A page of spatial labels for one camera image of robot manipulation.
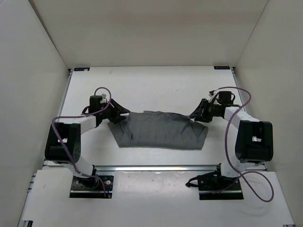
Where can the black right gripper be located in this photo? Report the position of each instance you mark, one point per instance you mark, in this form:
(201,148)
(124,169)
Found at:
(200,114)

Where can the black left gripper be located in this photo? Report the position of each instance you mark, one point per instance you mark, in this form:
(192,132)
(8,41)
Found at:
(117,110)

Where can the grey pleated skirt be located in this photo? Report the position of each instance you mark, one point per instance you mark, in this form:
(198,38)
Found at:
(159,130)

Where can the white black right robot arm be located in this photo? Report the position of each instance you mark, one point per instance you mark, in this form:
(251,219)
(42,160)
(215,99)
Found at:
(254,142)

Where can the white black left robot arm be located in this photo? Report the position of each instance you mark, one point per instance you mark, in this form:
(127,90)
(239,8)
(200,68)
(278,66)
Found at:
(63,145)

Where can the blue label sticker right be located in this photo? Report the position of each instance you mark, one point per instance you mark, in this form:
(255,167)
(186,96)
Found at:
(221,67)

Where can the blue label sticker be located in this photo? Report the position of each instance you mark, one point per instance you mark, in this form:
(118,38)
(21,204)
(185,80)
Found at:
(221,67)
(81,69)

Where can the blue label sticker left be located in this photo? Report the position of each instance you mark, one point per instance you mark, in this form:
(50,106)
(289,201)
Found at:
(81,69)

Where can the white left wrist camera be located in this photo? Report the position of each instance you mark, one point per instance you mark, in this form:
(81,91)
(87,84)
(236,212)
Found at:
(104,99)

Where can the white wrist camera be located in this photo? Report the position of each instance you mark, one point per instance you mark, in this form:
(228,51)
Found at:
(104,99)
(213,94)

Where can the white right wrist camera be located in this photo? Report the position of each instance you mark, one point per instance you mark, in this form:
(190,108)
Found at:
(213,94)

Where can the aluminium table edge rail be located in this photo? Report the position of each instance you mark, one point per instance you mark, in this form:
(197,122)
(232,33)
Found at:
(160,168)

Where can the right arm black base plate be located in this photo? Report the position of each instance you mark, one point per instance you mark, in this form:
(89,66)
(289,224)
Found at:
(213,186)

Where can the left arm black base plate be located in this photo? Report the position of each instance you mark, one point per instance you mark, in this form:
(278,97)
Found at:
(87,188)

